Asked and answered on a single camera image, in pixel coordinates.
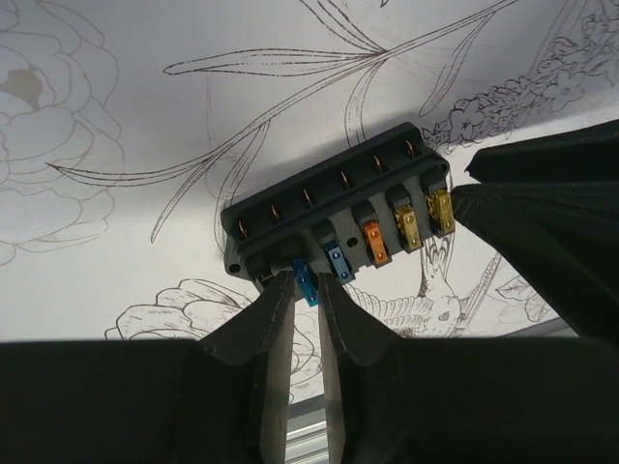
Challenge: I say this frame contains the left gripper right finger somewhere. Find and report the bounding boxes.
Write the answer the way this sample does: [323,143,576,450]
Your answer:
[318,274,618,463]

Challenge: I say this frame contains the aluminium rail frame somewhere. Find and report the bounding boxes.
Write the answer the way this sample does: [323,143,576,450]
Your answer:
[285,395,329,464]

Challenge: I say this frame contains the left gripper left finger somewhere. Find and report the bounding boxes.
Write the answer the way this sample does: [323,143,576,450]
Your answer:
[1,272,295,463]

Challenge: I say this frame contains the black fuse box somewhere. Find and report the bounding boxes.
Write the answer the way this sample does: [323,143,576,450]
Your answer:
[221,123,455,290]

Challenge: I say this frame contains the floral printed table mat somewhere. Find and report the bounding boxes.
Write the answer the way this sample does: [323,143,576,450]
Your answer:
[1,1,618,340]

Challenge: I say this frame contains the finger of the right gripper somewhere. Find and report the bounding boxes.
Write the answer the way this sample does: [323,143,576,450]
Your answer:
[466,120,618,183]
[452,181,618,338]

